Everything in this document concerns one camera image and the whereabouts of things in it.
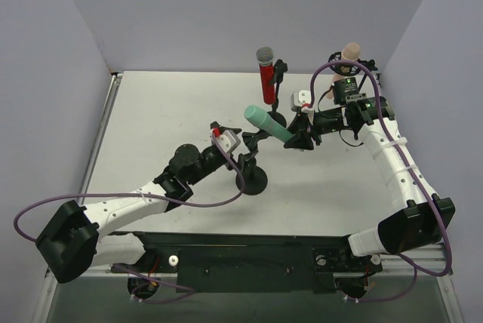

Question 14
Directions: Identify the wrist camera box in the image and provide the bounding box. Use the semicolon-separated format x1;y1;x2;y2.
290;90;314;115
211;128;241;154

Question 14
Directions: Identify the pink microphone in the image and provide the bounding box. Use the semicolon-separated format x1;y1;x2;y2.
325;42;361;100

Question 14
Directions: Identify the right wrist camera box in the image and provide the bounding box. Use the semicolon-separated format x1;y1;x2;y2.
290;90;314;115

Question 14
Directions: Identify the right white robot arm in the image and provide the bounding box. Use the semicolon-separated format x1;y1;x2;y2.
285;77;455;257

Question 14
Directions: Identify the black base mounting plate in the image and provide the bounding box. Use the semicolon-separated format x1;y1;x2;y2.
132;232;382;294

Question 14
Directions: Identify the red glitter microphone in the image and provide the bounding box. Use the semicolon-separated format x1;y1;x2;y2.
256;47;275;105

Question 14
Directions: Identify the mint green microphone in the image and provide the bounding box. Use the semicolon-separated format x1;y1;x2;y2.
244;105;294;143

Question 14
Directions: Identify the black round-base clip stand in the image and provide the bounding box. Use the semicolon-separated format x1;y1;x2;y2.
268;59;288;127

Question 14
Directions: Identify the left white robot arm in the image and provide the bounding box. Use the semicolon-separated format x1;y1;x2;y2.
35;122;258;284

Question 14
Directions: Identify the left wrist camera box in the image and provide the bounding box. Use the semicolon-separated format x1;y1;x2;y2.
211;128;241;154

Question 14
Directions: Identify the black tripod shock-mount stand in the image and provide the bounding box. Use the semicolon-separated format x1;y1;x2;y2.
328;45;378;82

